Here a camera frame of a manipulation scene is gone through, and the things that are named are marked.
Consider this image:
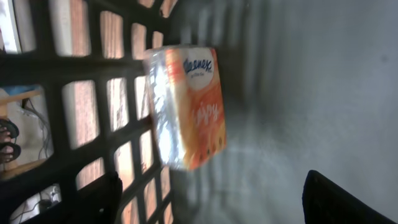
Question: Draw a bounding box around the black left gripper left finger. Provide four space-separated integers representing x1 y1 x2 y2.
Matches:
25 172 123 224

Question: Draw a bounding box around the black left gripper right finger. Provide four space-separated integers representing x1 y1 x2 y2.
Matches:
302 170 394 224

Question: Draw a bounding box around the orange Kleenex tissue pack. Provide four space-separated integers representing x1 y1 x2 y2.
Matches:
143 45 227 170

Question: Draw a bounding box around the dark grey mesh basket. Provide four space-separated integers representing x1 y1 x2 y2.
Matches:
1 1 397 223

